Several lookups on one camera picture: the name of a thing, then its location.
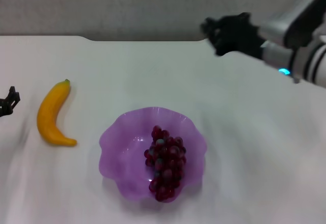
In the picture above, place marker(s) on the grey black wrist camera box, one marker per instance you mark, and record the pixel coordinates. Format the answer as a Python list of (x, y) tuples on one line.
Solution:
[(295, 17)]

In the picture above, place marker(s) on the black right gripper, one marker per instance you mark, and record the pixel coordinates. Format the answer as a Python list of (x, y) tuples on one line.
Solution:
[(242, 34)]

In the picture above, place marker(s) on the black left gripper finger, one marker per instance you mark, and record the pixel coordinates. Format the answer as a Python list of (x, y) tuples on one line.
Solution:
[(6, 111), (14, 94)]

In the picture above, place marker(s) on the purple wavy plastic bowl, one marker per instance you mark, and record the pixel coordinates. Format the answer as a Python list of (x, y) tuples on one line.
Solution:
[(122, 152)]

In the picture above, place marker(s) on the yellow banana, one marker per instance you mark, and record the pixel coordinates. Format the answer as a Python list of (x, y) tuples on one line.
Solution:
[(49, 112)]

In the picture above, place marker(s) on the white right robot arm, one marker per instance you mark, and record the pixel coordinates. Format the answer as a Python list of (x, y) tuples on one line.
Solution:
[(303, 61)]

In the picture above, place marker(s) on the dark red grape bunch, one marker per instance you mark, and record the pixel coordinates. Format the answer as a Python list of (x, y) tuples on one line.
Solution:
[(165, 163)]

